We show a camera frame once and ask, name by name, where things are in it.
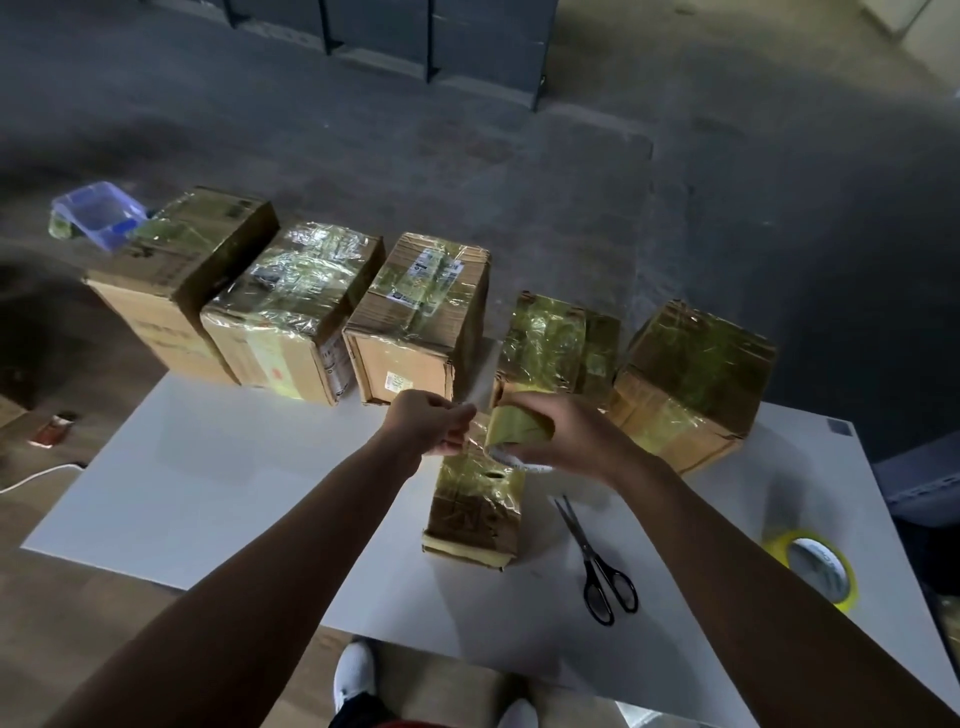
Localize person's left forearm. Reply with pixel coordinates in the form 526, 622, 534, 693
43, 433, 423, 728

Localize cardboard box white shipping label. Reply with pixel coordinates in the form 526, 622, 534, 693
342, 231, 493, 407

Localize clear container blue lid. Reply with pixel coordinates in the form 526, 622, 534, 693
48, 180, 152, 252

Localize yellowish packing tape roll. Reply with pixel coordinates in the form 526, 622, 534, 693
459, 403, 556, 454

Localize black-handled scissors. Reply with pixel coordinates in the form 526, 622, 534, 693
553, 495, 640, 627

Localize small red packet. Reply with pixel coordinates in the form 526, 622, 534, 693
30, 411, 79, 450

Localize person's left hand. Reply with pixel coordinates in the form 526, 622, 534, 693
382, 390, 478, 459

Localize grey plastic crate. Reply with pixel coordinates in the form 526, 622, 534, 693
872, 431, 960, 528

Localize person's dark trousers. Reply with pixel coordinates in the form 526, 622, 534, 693
327, 691, 400, 728

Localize person's right hand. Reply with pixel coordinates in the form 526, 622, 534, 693
487, 391, 640, 490

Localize large dark-sided cardboard box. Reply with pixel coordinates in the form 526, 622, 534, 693
82, 186, 281, 386

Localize small flat taped cardboard box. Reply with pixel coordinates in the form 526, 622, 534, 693
420, 433, 528, 572

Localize cardboard box wrinkled clear tape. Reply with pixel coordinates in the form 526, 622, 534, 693
199, 221, 387, 408

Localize person's white left shoe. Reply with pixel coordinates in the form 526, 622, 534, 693
332, 639, 379, 714

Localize person's right forearm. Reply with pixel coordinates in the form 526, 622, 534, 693
611, 453, 960, 728

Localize white cable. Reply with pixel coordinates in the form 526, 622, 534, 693
0, 462, 88, 496

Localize yellow tape roll white core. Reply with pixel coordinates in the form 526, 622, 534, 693
762, 529, 860, 615

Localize wide yellow-taped cardboard box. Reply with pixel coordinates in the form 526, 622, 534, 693
604, 299, 780, 476

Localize narrow yellow-taped cardboard box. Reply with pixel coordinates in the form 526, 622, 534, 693
490, 291, 623, 413

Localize dark metal shelf rack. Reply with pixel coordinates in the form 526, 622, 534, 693
141, 0, 561, 113

